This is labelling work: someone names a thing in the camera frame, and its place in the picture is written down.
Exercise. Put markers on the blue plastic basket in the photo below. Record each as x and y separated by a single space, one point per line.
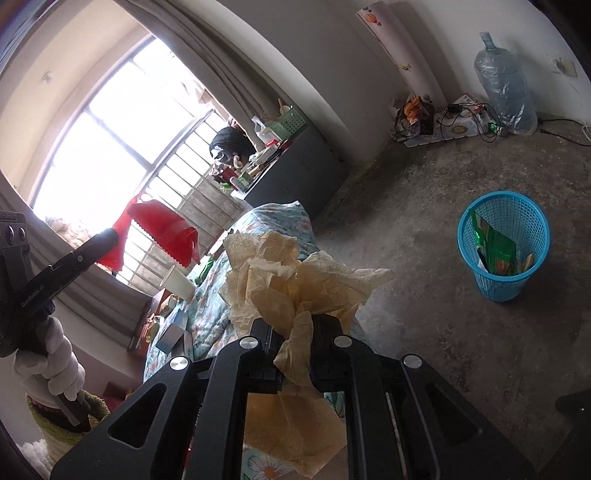
503 288

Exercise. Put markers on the brown paper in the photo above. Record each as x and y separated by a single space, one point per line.
286 286

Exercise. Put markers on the green snack packet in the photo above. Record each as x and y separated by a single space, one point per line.
205 272

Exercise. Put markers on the dark snack bag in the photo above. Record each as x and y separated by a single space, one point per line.
413 117

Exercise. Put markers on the metal window railing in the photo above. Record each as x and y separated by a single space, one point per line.
203 207

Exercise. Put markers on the black bag on cabinet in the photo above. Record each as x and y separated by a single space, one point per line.
231 143

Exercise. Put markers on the person's left forearm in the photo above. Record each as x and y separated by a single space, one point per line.
55 438

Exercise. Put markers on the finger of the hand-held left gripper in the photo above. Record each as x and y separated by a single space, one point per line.
87 251

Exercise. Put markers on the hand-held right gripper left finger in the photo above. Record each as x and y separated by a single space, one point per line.
263 339

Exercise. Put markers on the patterned paper roll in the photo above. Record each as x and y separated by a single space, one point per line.
392 41

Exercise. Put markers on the window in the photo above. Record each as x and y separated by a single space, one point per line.
92 152

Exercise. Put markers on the wrapped large water bottle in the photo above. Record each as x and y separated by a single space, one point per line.
505 83

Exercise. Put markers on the yellow snack wrapper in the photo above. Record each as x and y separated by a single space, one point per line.
526 264

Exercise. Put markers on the person's left hand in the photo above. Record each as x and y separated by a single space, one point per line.
60 364

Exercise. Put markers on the green chip bag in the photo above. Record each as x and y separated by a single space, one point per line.
496 249

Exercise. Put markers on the green plastic basket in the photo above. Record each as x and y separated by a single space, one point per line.
288 124

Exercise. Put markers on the white paper cup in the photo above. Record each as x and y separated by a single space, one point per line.
178 284

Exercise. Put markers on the wall socket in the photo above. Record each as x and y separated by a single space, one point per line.
565 68

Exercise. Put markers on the red foil wrapper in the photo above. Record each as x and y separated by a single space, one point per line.
161 226

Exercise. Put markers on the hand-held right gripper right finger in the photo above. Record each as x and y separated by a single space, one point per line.
325 350

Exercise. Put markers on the grey cabinet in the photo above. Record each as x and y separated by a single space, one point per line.
295 170

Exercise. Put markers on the white box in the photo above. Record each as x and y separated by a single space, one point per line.
171 334

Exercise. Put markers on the brown wooden table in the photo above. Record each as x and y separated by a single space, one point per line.
143 323

